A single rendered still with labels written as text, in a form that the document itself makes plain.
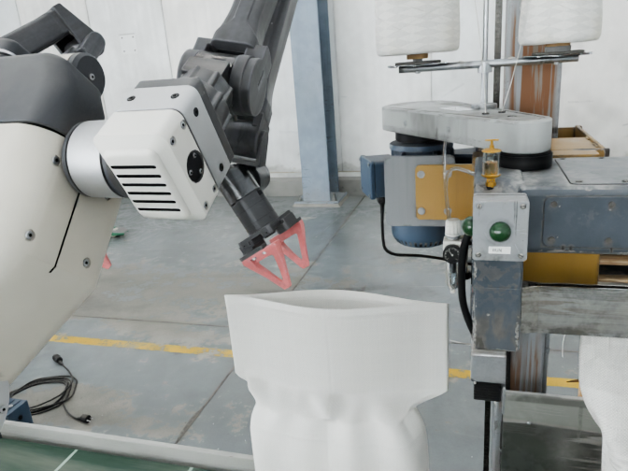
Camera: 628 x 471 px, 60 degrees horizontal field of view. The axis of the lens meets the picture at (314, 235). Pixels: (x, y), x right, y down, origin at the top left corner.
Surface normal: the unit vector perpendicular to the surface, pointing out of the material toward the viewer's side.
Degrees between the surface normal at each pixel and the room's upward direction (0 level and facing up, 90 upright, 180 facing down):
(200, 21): 90
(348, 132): 90
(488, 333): 90
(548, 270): 90
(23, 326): 115
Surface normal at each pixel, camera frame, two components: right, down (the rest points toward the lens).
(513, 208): -0.28, 0.32
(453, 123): -0.92, 0.18
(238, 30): -0.07, -0.43
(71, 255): 0.94, 0.04
